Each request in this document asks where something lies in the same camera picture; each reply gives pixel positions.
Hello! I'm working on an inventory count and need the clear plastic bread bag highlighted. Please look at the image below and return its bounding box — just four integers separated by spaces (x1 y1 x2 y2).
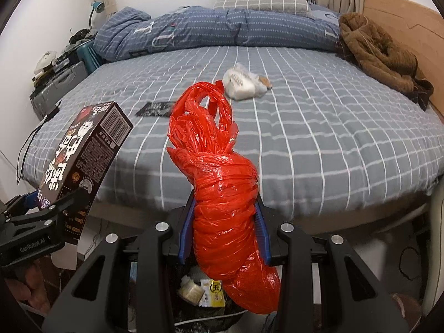
222 63 273 102

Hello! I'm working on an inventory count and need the dark brown printed carton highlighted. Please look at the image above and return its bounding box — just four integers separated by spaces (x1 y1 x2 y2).
37 101 134 245

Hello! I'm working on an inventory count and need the grey checked pillow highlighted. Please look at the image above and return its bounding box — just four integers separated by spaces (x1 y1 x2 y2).
212 0 311 16

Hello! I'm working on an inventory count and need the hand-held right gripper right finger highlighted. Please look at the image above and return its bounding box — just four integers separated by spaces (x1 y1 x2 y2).
255 194 410 333

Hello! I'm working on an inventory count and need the black lined trash bin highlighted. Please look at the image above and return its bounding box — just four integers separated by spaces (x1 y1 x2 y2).
130 254 282 333

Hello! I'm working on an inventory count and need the grey suitcase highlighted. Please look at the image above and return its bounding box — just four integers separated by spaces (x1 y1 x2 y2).
31 60 89 120

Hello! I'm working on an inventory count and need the red plastic bag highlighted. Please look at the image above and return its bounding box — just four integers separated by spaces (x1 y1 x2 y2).
166 80 281 314

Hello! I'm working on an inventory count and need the teal plastic crate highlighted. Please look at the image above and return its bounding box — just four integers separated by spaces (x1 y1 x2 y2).
77 38 105 75

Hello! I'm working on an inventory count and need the yellow snack packet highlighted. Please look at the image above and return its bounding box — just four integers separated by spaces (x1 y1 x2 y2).
199 279 226 307

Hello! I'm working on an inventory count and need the pile of dark clutter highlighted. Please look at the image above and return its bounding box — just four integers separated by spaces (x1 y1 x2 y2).
33 28 99 87

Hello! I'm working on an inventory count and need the teal desk lamp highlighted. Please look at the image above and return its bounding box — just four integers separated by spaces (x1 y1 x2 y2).
88 1 106 30

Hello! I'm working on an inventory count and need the black cable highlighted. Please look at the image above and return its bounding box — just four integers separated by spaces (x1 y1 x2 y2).
397 246 424 280
16 100 62 184

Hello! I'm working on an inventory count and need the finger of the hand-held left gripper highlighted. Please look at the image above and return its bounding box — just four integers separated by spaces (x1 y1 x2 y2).
0 190 50 223
7 182 96 241

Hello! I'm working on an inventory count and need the blue striped quilt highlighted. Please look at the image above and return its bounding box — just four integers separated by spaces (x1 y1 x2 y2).
94 5 342 62

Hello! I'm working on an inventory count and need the person's left hand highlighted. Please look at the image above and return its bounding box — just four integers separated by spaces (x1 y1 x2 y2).
5 269 51 318

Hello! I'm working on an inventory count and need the wooden headboard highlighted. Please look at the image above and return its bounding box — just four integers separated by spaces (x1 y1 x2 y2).
362 0 444 125

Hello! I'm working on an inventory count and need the black wet wipe sachet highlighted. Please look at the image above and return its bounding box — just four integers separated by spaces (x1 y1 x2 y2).
135 100 176 118

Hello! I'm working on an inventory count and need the brown fleece jacket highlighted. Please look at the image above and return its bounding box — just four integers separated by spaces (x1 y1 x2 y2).
336 12 435 112

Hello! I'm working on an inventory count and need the grey checked bed sheet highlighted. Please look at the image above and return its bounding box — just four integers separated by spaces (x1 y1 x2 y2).
21 45 444 236

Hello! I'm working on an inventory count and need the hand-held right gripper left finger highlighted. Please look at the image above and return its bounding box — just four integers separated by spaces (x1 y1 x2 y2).
42 191 195 333

